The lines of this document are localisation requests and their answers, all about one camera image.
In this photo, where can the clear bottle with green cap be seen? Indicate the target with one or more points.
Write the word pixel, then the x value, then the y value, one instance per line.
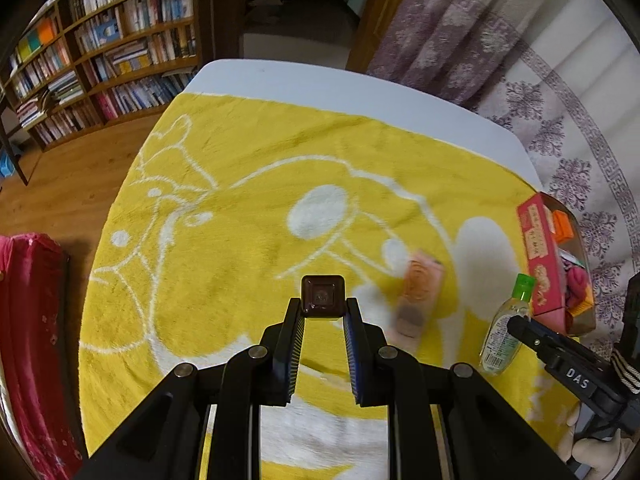
pixel 500 340

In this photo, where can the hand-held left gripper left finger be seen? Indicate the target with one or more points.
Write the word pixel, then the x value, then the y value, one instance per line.
pixel 296 355

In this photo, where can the dark wooden table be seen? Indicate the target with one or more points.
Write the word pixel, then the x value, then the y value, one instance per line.
pixel 15 160

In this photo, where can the small brown square box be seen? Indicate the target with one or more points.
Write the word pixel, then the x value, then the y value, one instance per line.
pixel 322 295

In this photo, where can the white floral sofa cover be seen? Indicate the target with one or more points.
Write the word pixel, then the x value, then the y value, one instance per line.
pixel 575 135

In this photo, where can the pink cardboard box container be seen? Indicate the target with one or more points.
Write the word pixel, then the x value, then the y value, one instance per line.
pixel 540 260

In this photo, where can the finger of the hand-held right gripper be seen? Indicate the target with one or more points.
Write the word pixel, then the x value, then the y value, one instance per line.
pixel 530 335

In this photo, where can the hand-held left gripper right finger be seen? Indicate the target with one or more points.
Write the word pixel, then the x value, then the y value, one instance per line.
pixel 352 355

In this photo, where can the blue bin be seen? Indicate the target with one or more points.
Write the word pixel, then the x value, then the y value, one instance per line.
pixel 5 166

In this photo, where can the large orange toy cube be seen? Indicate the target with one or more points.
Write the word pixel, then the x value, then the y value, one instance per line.
pixel 564 227

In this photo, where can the pink plastic-wrapped packet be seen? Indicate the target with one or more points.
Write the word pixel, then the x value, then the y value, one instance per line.
pixel 420 285

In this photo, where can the mauve floral curtain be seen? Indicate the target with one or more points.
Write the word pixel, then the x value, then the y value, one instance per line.
pixel 440 35

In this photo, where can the wooden bookshelf with books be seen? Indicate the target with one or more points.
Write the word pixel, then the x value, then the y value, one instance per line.
pixel 125 25

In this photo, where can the yellow and white towel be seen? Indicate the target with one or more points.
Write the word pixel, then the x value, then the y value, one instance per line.
pixel 200 260

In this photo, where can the small orange toy cube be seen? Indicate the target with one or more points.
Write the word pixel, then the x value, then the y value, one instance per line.
pixel 582 306

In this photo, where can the person's right hand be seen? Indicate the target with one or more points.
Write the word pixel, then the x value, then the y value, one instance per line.
pixel 600 455

